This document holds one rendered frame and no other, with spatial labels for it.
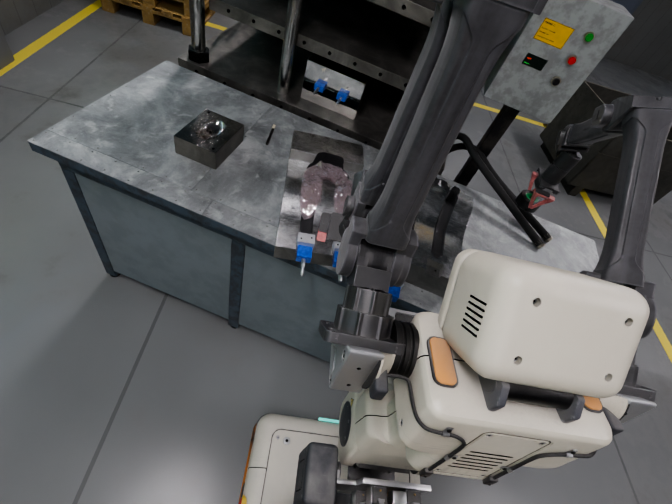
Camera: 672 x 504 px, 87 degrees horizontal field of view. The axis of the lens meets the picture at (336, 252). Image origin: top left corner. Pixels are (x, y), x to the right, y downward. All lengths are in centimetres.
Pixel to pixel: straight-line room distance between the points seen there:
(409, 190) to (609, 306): 27
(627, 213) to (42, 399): 190
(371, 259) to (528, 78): 130
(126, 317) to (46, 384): 37
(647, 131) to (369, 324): 58
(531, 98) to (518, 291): 136
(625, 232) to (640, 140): 16
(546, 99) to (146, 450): 207
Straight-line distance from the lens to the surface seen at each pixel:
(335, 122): 171
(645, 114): 84
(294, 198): 112
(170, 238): 146
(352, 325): 51
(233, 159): 136
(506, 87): 172
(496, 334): 46
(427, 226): 122
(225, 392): 173
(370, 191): 60
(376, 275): 52
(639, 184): 80
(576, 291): 50
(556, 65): 171
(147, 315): 190
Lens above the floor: 166
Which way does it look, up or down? 50 degrees down
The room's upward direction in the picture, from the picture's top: 23 degrees clockwise
